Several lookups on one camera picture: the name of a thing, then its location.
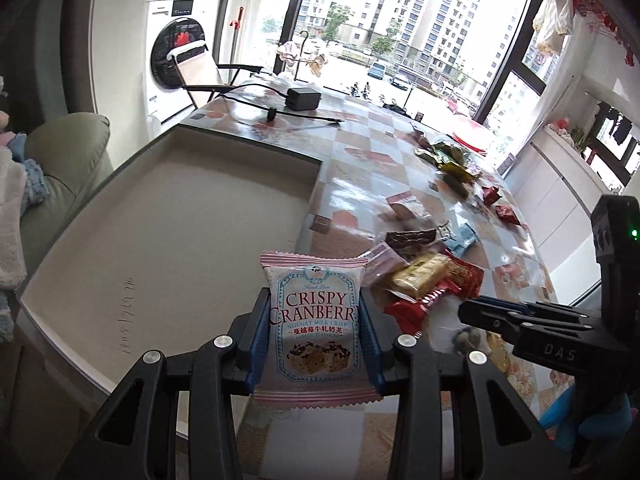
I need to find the white washing machine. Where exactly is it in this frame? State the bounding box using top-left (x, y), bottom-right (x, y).
top-left (144, 0), bottom-right (209, 132)

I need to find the grey shallow cardboard box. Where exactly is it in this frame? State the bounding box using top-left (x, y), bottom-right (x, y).
top-left (22, 127), bottom-right (321, 392)

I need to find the brown chocolate bar clear wrapper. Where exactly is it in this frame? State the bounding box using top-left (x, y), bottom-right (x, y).
top-left (384, 229), bottom-right (437, 250)

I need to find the blue gloved right hand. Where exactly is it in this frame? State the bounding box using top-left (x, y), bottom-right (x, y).
top-left (539, 385), bottom-right (634, 456)

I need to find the pile of green yellow snacks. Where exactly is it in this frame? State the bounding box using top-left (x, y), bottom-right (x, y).
top-left (412, 130), bottom-right (482, 198)

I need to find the red plastic basin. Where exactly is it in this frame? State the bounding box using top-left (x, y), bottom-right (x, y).
top-left (450, 115), bottom-right (495, 155)

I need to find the folding chair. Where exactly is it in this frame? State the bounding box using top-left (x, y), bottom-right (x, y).
top-left (166, 40), bottom-right (262, 110)

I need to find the green sofa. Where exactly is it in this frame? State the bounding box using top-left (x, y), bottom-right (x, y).
top-left (21, 113), bottom-right (113, 273)

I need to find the yellow cracker packet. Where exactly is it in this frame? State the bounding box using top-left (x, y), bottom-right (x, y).
top-left (390, 252), bottom-right (451, 299)

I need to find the red chinese snack packet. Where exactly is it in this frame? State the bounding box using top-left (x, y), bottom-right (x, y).
top-left (384, 254), bottom-right (484, 338)

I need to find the red handled mop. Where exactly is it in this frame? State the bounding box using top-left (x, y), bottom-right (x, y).
top-left (230, 6), bottom-right (244, 64)

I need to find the red crinkled snack packet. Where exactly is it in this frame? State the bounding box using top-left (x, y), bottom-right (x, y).
top-left (495, 204), bottom-right (521, 226)

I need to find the small dark red packet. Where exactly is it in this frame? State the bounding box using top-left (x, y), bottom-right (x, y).
top-left (482, 185), bottom-right (502, 207)

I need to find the pink crispy cranberry packet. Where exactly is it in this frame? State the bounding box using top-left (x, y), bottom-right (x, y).
top-left (254, 252), bottom-right (380, 408)

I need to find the black power adapter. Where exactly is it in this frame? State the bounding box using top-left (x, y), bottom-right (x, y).
top-left (285, 87), bottom-right (321, 112)

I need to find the white cabinet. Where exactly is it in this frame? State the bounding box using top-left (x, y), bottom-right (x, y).
top-left (506, 127), bottom-right (608, 304)

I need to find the light blue snack packet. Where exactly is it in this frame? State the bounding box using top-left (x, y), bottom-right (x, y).
top-left (444, 223), bottom-right (480, 258)

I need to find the pile of clothes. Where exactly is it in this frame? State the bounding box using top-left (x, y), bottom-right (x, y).
top-left (0, 110), bottom-right (49, 344)

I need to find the black cable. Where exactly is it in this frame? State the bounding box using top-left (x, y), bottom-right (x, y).
top-left (219, 81), bottom-right (346, 126)

